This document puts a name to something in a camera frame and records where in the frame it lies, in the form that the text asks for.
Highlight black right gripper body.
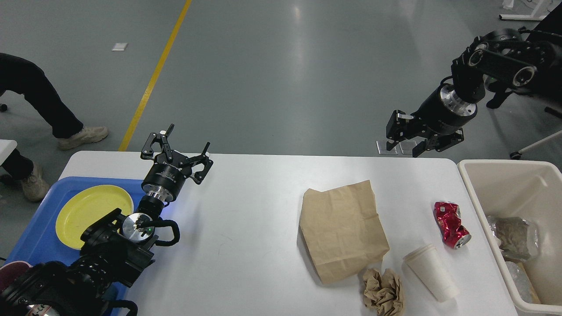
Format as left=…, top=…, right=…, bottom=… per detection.
left=386, top=84, right=477, bottom=152

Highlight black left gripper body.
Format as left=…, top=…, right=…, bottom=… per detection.
left=142, top=151, right=191, bottom=202

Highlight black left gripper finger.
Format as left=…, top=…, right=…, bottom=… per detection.
left=180, top=142, right=213, bottom=185
left=140, top=124, right=175, bottom=161

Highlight yellow plate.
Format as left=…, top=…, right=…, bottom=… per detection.
left=55, top=184, right=134, bottom=250

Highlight brown paper bag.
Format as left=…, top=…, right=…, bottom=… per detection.
left=299, top=180, right=390, bottom=285

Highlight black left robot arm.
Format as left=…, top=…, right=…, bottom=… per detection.
left=1, top=124, right=213, bottom=316

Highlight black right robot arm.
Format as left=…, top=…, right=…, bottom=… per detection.
left=385, top=26, right=562, bottom=157

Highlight silver floor socket plates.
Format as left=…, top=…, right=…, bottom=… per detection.
left=376, top=140, right=418, bottom=156

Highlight red snack wrapper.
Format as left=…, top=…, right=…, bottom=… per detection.
left=433, top=201, right=472, bottom=249

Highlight white office chair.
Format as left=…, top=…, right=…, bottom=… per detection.
left=509, top=106, right=562, bottom=160

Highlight white paper cup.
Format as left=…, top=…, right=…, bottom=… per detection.
left=402, top=244, right=460, bottom=302

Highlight cream plastic bin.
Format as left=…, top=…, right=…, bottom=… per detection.
left=458, top=159, right=562, bottom=316

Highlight foil wrapped trash in bin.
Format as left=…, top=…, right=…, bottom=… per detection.
left=486, top=216, right=540, bottom=263

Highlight white side table corner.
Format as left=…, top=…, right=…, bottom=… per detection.
left=0, top=139, right=18, bottom=164

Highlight blue plastic tray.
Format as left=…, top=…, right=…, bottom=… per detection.
left=4, top=176, right=152, bottom=316

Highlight crumpled brown paper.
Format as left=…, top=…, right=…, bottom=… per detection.
left=363, top=268, right=405, bottom=316

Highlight person in black trousers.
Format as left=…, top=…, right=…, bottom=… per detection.
left=0, top=53, right=109, bottom=202

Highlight pink mug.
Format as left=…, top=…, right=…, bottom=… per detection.
left=0, top=261, right=32, bottom=292

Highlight white table leg frame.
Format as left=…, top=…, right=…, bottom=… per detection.
left=498, top=0, right=553, bottom=22

